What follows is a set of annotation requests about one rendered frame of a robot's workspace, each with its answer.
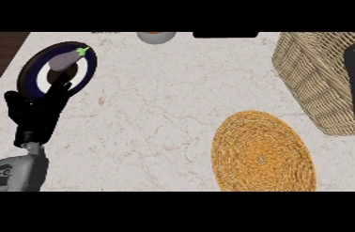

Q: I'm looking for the grey round pot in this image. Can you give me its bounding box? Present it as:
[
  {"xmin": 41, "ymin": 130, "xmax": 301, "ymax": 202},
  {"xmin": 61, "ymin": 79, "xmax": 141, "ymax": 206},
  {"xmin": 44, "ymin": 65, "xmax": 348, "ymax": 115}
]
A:
[{"xmin": 137, "ymin": 32, "xmax": 178, "ymax": 45}]

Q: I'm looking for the round woven orange placemat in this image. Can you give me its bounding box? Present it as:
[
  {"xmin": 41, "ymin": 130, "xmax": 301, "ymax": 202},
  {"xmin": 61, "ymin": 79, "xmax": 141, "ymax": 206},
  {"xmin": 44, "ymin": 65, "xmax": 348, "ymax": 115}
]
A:
[{"xmin": 211, "ymin": 110, "xmax": 319, "ymax": 193}]

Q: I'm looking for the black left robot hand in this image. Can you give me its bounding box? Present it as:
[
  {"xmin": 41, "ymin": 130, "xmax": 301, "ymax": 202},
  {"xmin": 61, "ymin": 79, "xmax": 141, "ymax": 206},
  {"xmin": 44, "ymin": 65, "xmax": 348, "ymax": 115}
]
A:
[{"xmin": 4, "ymin": 71, "xmax": 75, "ymax": 148}]

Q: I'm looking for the beige wicker basket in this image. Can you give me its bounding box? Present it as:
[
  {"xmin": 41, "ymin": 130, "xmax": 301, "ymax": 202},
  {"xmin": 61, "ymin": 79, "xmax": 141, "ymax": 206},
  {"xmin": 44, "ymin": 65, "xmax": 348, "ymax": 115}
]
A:
[{"xmin": 273, "ymin": 32, "xmax": 355, "ymax": 137}]

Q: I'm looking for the purple eggplant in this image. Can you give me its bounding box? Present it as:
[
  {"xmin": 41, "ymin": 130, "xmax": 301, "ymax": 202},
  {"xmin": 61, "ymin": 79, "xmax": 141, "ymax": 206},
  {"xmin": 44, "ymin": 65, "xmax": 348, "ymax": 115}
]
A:
[{"xmin": 48, "ymin": 46, "xmax": 92, "ymax": 72}]

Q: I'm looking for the dark blue round plate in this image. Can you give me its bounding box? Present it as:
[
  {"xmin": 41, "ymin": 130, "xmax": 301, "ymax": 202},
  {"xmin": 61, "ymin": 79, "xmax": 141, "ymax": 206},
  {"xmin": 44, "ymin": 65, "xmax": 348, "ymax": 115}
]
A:
[{"xmin": 15, "ymin": 40, "xmax": 100, "ymax": 102}]

